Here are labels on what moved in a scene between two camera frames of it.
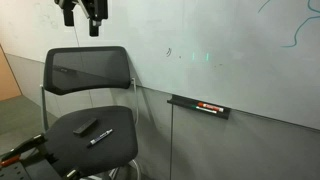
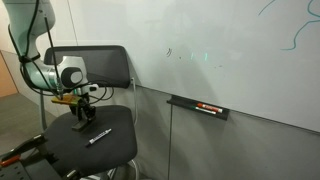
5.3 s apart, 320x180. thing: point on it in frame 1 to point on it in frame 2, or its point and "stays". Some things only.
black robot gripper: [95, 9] to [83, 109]
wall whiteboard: [259, 58] stays
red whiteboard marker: [210, 107] stays
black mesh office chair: [87, 139] stays
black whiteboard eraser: [83, 129] to [78, 126]
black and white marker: [101, 135] stays
